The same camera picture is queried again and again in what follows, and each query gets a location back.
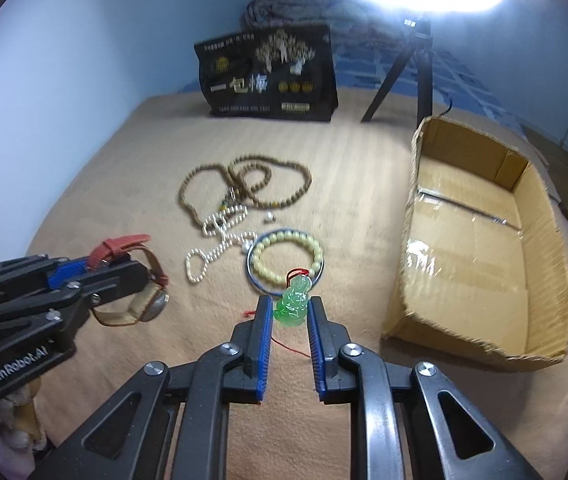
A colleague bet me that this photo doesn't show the yellow bead bracelet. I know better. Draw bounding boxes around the yellow bead bracelet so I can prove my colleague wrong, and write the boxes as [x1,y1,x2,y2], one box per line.
[251,230,325,281]

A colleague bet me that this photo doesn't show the green jade buddha pendant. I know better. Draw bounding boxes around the green jade buddha pendant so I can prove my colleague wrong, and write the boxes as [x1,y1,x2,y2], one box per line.
[274,274,312,327]

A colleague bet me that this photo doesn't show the brown wooden bead necklace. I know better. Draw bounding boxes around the brown wooden bead necklace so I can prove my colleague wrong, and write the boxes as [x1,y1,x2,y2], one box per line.
[177,155,313,226]

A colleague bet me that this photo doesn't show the black printed gift bag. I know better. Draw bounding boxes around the black printed gift bag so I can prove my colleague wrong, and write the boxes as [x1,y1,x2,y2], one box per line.
[194,24,338,122]

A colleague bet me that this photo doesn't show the folded floral quilt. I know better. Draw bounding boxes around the folded floral quilt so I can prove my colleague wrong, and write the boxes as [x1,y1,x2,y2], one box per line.
[244,0,379,37]

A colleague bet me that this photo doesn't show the white pearl necklace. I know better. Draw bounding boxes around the white pearl necklace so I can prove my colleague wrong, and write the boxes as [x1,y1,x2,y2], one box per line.
[184,205,259,285]

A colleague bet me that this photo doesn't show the cardboard box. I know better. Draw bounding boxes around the cardboard box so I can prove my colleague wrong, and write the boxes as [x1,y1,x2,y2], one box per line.
[384,117,568,372]

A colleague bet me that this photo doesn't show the blue patterned bed sheet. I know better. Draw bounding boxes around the blue patterned bed sheet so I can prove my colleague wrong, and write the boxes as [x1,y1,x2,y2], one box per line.
[183,34,522,133]

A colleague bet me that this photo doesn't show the blue bangle ring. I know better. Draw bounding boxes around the blue bangle ring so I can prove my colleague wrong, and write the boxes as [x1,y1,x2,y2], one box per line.
[245,227,327,297]

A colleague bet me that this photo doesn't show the black tripod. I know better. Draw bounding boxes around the black tripod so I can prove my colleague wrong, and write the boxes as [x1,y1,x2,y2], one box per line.
[361,18,434,126]

